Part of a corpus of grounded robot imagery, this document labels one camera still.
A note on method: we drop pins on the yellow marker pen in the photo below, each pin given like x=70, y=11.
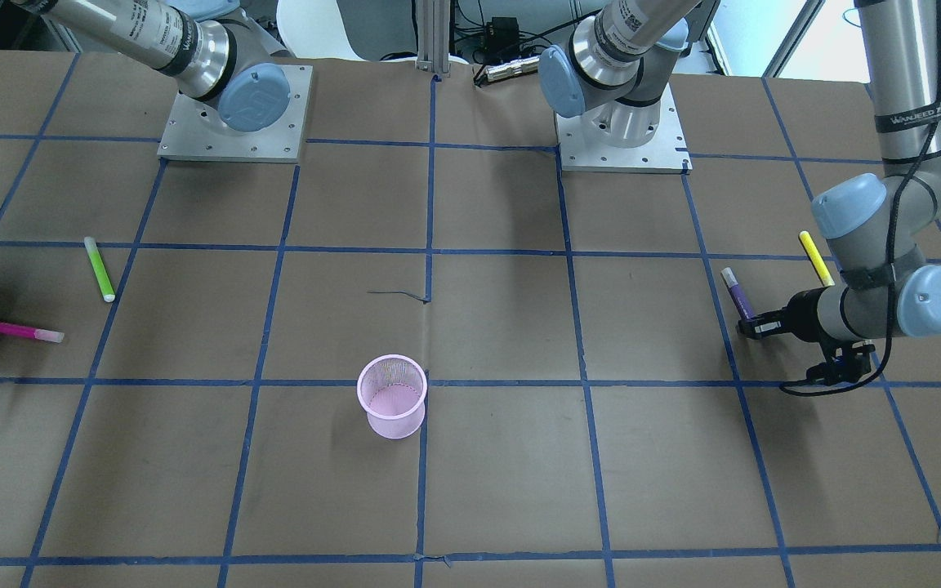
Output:
x=815, y=258

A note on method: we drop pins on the aluminium frame post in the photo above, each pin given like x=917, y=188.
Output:
x=433, y=36

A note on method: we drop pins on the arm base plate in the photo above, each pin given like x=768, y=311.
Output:
x=195, y=133
x=620, y=138

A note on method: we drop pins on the green marker pen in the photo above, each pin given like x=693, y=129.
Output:
x=99, y=269

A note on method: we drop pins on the pink marker pen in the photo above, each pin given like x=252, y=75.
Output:
x=31, y=333

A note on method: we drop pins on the pink mesh cup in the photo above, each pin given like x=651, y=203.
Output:
x=392, y=391

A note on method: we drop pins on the black power adapter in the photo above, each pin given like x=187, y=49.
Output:
x=501, y=33

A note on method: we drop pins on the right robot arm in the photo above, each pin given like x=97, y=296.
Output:
x=88, y=141

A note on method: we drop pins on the purple marker pen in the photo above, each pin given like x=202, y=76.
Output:
x=737, y=294

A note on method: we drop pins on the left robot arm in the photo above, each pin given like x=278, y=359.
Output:
x=888, y=289

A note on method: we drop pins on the silver metal connector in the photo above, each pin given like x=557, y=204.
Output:
x=501, y=72

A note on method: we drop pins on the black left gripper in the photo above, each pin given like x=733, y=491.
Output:
x=800, y=314

